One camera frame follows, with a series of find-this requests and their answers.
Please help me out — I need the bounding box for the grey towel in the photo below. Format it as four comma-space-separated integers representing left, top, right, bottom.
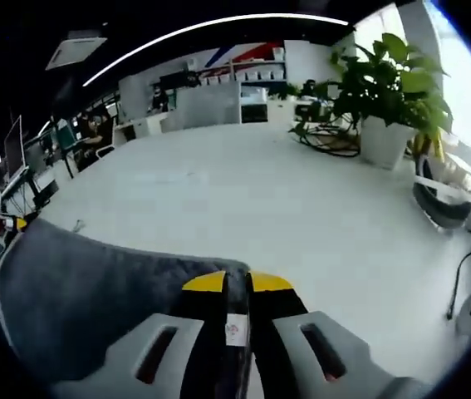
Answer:
0, 218, 249, 399

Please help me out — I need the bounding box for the black laptop stand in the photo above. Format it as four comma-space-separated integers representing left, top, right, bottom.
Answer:
22, 172, 60, 211

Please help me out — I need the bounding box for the white laptop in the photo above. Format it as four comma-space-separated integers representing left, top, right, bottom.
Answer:
1, 115, 29, 197

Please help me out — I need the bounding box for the ceiling air conditioner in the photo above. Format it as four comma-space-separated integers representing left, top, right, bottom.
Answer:
45, 37, 109, 72

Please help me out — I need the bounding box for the white and black headset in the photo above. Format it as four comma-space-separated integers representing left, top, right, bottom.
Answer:
411, 155, 471, 230

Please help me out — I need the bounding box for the white plant pot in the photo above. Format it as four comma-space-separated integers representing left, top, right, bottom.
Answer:
360, 115, 417, 171

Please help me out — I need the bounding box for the small green plant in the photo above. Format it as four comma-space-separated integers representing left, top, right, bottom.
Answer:
278, 82, 303, 101

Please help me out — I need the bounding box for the long ceiling light strip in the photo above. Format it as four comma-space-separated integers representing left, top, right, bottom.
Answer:
82, 14, 351, 88

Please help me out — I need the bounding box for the shelf with white bins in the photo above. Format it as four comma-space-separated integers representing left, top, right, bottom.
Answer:
184, 47, 288, 85

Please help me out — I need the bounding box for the large green leafy plant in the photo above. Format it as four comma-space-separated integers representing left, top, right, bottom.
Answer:
328, 32, 454, 145

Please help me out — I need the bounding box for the thin black cable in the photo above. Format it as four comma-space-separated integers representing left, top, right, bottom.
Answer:
445, 248, 471, 322

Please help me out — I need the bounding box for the black cable coil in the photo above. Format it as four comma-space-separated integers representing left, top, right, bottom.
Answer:
287, 119, 361, 159

